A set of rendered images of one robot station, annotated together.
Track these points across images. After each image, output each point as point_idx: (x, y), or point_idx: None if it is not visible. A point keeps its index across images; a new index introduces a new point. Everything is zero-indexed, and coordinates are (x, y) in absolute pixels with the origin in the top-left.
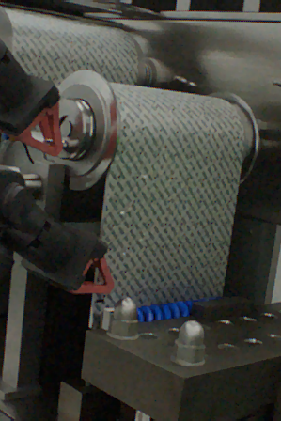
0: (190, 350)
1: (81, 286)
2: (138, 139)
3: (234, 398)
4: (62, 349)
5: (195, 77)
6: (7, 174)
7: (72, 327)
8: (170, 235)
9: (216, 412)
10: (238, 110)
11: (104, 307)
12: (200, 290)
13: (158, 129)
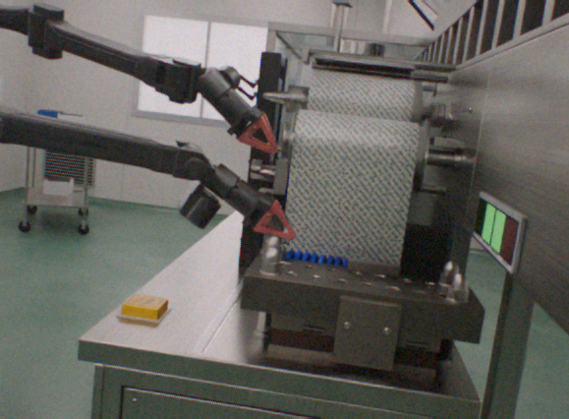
0: (263, 264)
1: (248, 224)
2: (312, 145)
3: (292, 305)
4: None
5: (456, 113)
6: (189, 151)
7: None
8: (344, 211)
9: (275, 308)
10: (426, 131)
11: (289, 248)
12: (375, 257)
13: (330, 140)
